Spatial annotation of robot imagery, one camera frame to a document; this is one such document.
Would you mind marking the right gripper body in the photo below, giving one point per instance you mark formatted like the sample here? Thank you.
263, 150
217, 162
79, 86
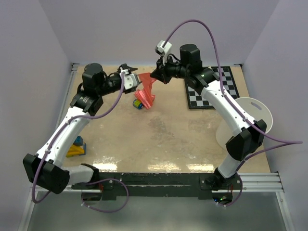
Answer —
171, 69

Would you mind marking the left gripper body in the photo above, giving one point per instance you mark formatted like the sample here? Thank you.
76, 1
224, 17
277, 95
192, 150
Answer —
112, 83

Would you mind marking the red trash bag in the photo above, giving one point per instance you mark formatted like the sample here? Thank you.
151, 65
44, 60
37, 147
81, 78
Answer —
145, 95

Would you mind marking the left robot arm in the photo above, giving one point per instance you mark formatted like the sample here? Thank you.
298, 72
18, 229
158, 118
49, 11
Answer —
45, 167

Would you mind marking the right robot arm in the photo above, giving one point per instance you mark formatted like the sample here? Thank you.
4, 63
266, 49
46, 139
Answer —
247, 133

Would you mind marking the colourful toy block car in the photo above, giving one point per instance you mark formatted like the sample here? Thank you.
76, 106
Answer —
137, 104

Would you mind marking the black white chessboard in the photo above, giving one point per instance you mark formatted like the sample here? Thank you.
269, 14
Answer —
204, 101

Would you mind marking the yellow blue toy blocks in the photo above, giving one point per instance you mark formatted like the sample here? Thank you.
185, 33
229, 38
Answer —
78, 148

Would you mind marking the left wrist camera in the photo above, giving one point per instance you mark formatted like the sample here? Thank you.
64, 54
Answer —
131, 81

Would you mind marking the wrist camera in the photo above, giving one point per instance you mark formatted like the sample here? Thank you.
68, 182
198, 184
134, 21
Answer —
163, 50
131, 81

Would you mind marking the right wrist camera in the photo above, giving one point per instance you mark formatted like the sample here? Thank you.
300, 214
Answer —
163, 50

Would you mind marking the aluminium left side rail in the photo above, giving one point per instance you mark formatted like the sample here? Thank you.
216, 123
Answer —
65, 96

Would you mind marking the aluminium rail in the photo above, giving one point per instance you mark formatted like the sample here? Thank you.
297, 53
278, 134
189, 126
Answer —
65, 96
260, 182

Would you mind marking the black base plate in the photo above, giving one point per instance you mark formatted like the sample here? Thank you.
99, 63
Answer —
220, 189

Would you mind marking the aluminium front rail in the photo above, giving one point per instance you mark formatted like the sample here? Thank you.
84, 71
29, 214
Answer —
260, 182

